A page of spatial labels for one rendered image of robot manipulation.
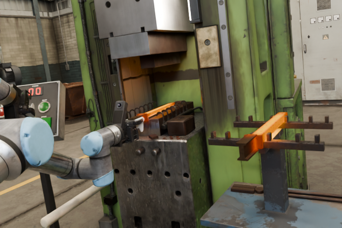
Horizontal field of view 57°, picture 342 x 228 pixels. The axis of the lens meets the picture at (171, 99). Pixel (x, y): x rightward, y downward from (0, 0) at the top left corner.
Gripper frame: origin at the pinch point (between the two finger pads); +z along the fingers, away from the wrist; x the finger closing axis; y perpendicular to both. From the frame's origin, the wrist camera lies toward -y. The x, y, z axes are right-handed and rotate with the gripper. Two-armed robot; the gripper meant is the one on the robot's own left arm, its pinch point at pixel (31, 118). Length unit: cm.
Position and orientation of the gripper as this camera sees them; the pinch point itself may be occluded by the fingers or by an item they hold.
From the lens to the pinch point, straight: 146.5
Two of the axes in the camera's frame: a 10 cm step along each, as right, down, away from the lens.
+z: 0.6, 3.7, 9.3
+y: -1.0, -9.2, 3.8
